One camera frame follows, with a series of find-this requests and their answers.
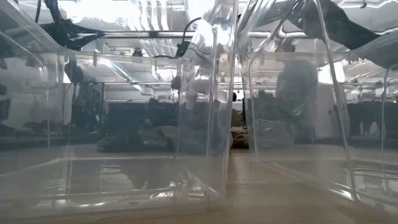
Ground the person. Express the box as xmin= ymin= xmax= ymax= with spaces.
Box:
xmin=275 ymin=37 xmax=320 ymax=144

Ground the clear plastic storage bin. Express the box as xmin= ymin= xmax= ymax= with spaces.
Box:
xmin=238 ymin=0 xmax=398 ymax=215
xmin=0 ymin=0 xmax=240 ymax=216

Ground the black cable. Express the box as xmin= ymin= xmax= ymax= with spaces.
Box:
xmin=152 ymin=17 xmax=203 ymax=60

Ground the silver overhead frame bar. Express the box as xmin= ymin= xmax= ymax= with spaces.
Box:
xmin=74 ymin=29 xmax=312 ymax=40

